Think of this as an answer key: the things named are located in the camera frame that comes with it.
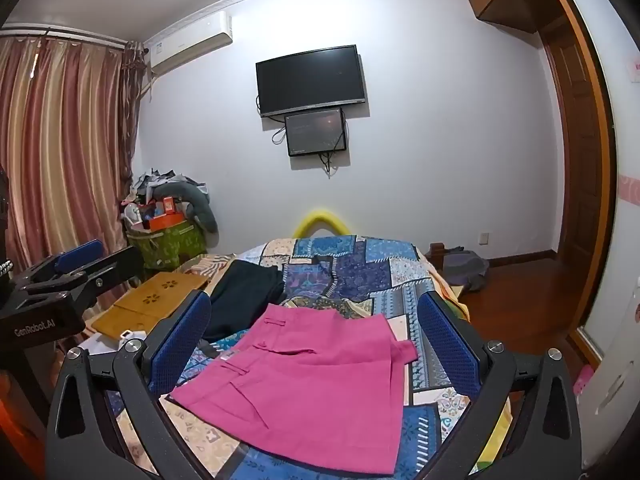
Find black folded pants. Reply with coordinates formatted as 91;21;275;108
202;259;286;342

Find grey backpack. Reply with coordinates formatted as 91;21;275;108
442;247;490;293

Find small black wall monitor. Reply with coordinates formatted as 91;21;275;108
284;108;348;157

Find black wall television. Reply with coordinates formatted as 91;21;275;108
255;45;367;118

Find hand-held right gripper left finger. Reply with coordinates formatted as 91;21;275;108
44;290;236;480

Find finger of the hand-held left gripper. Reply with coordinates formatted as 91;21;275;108
15;239;105;286
22;246;147;312

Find pink plastic item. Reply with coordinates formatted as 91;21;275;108
572;365;595;396

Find blue patchwork blanket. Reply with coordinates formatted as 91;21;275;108
107;235;511;480

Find pile of grey clothes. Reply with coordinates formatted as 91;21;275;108
131;167;206;201

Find orange box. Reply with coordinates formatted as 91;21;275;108
145;212;185;233

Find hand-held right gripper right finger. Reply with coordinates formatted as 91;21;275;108
417;290;584;480

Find pink striped curtain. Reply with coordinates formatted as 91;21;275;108
0;30;151;281

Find yellow foam tube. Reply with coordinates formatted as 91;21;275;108
292;208;351;238

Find green storage basket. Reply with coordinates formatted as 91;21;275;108
125;220;207;268

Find orange printed bed sheet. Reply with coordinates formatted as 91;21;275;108
430;265;472;323

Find white air conditioner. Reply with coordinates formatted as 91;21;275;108
146;10;234;78

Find pink pants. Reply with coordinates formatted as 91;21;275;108
171;304;420;476

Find grey plush pillow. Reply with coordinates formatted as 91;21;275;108
150;182;218;233

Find wooden door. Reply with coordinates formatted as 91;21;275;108
537;15;613;356

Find person's left forearm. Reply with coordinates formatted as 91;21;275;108
0;387;48;480

